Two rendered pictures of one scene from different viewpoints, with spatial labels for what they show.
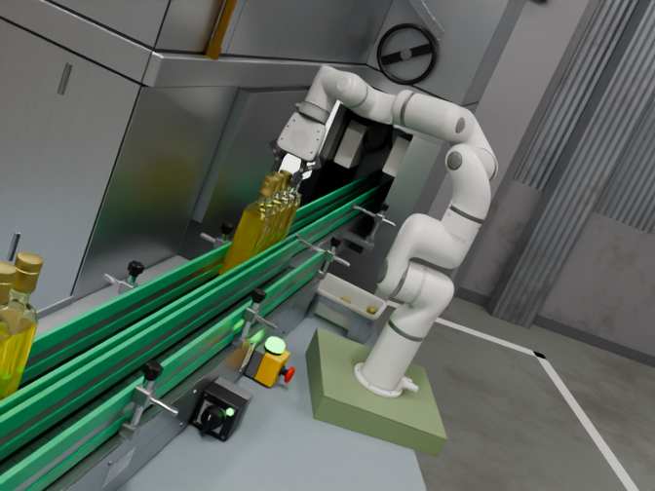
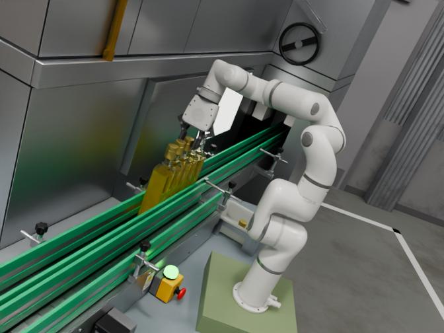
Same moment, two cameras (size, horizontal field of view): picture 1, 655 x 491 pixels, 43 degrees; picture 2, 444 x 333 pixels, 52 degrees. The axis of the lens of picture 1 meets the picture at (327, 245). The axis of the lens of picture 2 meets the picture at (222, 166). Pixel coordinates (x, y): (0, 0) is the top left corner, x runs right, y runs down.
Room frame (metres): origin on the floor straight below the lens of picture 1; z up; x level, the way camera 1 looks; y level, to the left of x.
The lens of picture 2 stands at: (0.60, -0.13, 1.71)
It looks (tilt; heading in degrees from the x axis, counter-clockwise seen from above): 23 degrees down; 6
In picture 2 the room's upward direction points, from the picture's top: 22 degrees clockwise
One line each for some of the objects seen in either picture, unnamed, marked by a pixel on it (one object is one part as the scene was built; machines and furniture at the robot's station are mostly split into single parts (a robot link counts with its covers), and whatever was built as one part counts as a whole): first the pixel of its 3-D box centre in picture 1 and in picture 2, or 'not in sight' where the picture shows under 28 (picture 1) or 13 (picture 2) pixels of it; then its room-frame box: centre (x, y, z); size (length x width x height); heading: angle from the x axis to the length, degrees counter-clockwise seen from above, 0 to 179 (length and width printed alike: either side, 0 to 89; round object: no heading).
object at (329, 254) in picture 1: (321, 253); (222, 192); (2.17, 0.01, 0.95); 0.17 x 0.03 x 0.12; 80
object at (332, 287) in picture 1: (342, 305); (240, 226); (2.27, -0.11, 0.80); 0.22 x 0.17 x 0.09; 80
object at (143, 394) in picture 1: (153, 407); not in sight; (1.12, 0.15, 0.94); 0.07 x 0.04 x 0.13; 80
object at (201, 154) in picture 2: (277, 226); (189, 174); (2.12, 0.14, 0.99); 0.06 x 0.06 x 0.21; 80
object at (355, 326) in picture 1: (332, 304); (234, 224); (2.27, -0.08, 0.79); 0.27 x 0.17 x 0.08; 80
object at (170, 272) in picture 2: (275, 345); (171, 271); (1.74, 0.02, 0.84); 0.05 x 0.05 x 0.03
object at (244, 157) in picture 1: (281, 143); (199, 111); (2.36, 0.24, 1.15); 0.90 x 0.03 x 0.34; 170
